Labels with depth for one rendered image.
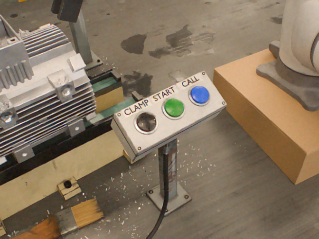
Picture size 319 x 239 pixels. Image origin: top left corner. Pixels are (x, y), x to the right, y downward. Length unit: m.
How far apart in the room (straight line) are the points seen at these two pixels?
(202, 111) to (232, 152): 0.30
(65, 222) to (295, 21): 0.59
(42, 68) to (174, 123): 0.24
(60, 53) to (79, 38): 0.40
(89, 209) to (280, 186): 0.40
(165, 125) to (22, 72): 0.25
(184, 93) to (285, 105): 0.32
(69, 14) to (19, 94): 0.15
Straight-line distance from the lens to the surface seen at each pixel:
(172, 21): 1.29
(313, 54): 0.75
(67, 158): 0.77
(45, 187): 0.80
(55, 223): 0.78
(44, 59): 0.66
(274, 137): 0.82
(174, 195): 0.77
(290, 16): 0.81
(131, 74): 1.06
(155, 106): 0.56
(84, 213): 0.78
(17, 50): 0.62
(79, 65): 0.65
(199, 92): 0.58
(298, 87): 0.86
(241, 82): 0.90
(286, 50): 0.84
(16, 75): 0.64
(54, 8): 0.61
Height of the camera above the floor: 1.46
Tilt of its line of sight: 46 degrees down
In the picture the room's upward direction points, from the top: 3 degrees counter-clockwise
